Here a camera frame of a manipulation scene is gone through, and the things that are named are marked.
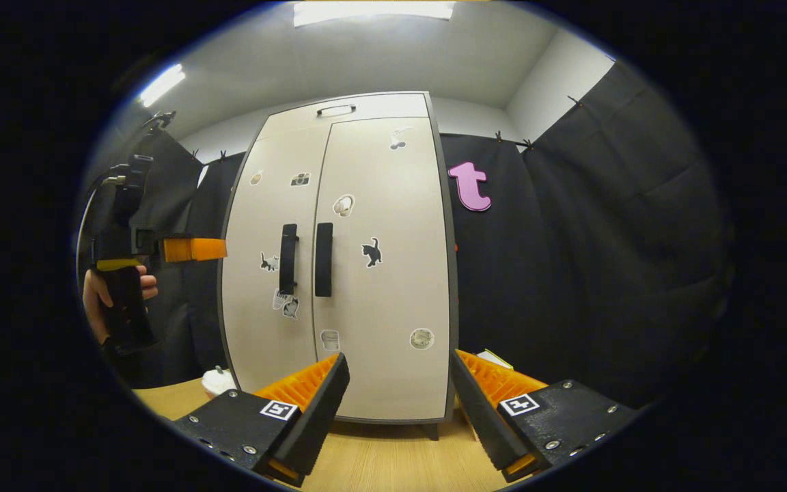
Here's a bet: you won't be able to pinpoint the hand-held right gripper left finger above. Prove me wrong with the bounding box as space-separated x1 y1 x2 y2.
174 352 351 488

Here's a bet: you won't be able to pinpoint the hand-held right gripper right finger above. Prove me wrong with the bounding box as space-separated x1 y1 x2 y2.
450 348 640 484

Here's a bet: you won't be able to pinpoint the white door with phone sticker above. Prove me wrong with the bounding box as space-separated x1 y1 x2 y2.
221 123 331 394

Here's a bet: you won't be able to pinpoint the white door with headphone sticker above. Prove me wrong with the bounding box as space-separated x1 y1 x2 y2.
313 116 452 421

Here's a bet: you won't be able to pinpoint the white shoe cabinet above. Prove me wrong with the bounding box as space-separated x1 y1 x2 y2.
219 91 459 438

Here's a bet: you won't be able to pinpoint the white flat box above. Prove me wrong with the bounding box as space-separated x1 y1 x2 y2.
475 348 514 371

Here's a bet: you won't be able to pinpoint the small white object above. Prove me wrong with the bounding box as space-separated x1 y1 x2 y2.
201 367 238 400

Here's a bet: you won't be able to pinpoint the ceiling light panel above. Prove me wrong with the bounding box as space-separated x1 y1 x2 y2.
293 0 457 28
139 64 187 107

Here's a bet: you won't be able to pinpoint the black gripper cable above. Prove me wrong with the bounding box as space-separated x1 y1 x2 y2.
76 174 128 274

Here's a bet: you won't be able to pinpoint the black door handle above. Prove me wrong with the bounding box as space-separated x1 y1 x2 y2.
315 222 334 298
279 223 299 296

